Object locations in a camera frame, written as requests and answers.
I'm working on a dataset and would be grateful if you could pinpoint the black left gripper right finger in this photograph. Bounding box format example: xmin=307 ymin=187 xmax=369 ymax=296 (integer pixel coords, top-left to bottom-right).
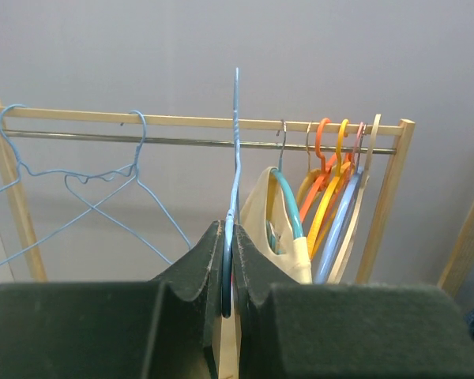
xmin=233 ymin=227 xmax=474 ymax=378

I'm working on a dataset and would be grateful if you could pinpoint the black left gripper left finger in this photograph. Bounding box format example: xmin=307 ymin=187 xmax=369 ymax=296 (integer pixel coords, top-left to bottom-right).
xmin=0 ymin=221 xmax=224 ymax=378

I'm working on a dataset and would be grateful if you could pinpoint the teal plastic hanger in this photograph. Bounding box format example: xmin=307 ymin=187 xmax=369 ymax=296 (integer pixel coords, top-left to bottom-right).
xmin=265 ymin=119 xmax=303 ymax=255

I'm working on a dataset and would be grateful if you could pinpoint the beige garment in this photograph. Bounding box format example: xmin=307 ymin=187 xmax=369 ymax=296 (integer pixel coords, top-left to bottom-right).
xmin=240 ymin=167 xmax=312 ymax=284

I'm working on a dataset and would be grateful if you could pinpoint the light blue wire hanger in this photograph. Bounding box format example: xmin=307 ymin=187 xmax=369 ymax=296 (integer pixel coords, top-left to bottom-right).
xmin=221 ymin=67 xmax=242 ymax=318
xmin=64 ymin=110 xmax=191 ymax=265
xmin=0 ymin=104 xmax=145 ymax=282

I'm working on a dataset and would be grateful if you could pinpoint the beige plastic hanger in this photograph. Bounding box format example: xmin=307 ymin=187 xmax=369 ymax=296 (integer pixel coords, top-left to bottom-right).
xmin=326 ymin=114 xmax=382 ymax=283

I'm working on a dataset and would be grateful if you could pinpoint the orange plastic hangers bunch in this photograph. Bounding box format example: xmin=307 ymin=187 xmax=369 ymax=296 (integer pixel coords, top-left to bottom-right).
xmin=296 ymin=118 xmax=363 ymax=284

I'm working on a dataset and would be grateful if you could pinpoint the wooden clothes rack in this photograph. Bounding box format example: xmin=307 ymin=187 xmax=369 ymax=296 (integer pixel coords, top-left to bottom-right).
xmin=437 ymin=200 xmax=474 ymax=298
xmin=0 ymin=102 xmax=416 ymax=282

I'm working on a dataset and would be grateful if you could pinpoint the right wooden clothes rack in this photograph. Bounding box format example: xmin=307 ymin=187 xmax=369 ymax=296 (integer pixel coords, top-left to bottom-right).
xmin=437 ymin=200 xmax=474 ymax=298

